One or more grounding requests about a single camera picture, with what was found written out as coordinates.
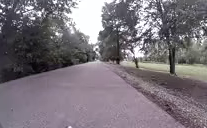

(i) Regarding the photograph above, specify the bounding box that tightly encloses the dense wood of trees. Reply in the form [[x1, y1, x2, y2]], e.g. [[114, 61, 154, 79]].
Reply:
[[0, 0, 98, 86]]

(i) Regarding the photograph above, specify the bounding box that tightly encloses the distant row of trees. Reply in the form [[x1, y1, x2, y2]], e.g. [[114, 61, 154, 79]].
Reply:
[[139, 37, 207, 66]]

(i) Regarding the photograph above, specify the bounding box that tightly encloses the large tree with dark trunk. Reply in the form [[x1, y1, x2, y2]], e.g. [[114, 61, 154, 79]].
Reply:
[[137, 0, 207, 76]]

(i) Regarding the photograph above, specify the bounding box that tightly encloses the small leaning tree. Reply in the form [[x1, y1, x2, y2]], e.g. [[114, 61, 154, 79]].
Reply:
[[128, 46, 141, 69]]

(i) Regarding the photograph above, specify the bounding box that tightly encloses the grey asphalt path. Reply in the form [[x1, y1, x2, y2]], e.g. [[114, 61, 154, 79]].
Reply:
[[0, 60, 186, 128]]

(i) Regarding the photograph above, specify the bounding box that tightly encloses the leaf-strewn dirt verge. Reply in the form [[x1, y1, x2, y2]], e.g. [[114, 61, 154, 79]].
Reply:
[[103, 61, 207, 128]]

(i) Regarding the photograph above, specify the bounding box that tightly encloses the tall dark tree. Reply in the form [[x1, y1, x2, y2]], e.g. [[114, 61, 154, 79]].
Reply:
[[97, 0, 142, 66]]

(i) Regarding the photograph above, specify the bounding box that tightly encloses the green grass lawn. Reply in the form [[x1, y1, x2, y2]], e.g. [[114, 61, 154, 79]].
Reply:
[[120, 60, 207, 83]]

